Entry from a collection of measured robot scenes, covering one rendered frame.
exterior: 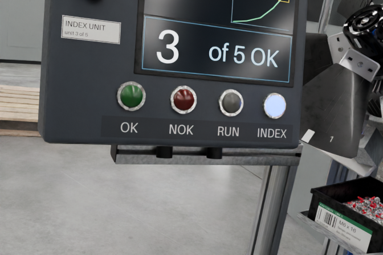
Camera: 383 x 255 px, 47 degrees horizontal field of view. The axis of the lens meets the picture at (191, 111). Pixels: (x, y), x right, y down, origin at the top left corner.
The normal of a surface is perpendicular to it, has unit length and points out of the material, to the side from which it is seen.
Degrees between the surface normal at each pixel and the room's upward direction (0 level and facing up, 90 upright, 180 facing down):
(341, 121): 47
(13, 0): 90
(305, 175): 90
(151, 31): 75
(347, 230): 90
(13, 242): 0
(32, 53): 90
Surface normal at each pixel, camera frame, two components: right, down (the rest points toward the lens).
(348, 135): -0.06, -0.55
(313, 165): -0.93, -0.05
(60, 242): 0.15, -0.95
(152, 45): 0.37, 0.04
